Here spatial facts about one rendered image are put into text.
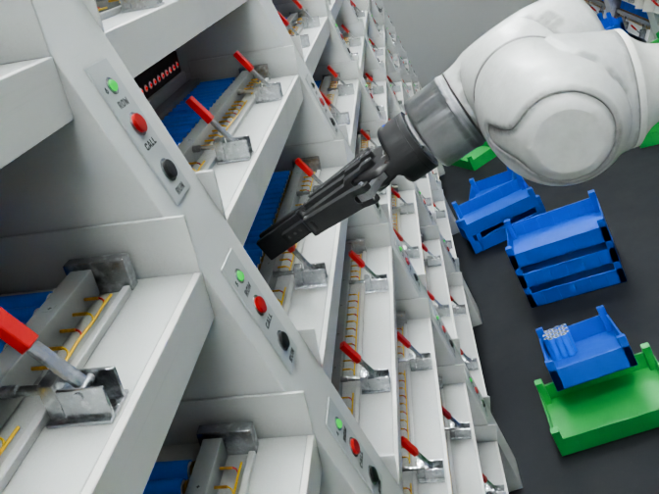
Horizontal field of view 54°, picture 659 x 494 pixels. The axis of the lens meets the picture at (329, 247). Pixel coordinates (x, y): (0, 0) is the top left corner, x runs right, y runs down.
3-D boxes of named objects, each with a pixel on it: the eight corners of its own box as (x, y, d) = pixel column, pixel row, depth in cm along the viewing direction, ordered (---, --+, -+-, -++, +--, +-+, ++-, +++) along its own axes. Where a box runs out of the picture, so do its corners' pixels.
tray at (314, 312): (351, 186, 123) (343, 139, 118) (329, 401, 69) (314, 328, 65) (249, 199, 125) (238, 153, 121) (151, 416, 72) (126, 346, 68)
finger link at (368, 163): (389, 180, 76) (390, 184, 74) (316, 234, 79) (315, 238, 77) (370, 155, 74) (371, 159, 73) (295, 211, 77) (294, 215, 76)
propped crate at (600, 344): (545, 353, 191) (534, 328, 190) (613, 329, 185) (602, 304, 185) (557, 391, 162) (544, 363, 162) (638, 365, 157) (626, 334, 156)
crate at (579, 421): (655, 364, 167) (647, 341, 164) (688, 418, 150) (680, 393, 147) (543, 401, 176) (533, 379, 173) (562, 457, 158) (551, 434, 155)
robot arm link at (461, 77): (434, 58, 74) (443, 84, 63) (555, -32, 69) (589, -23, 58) (484, 130, 78) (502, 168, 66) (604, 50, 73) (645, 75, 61)
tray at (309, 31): (329, 32, 177) (322, -21, 171) (308, 86, 124) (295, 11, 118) (258, 44, 180) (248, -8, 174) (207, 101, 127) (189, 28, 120)
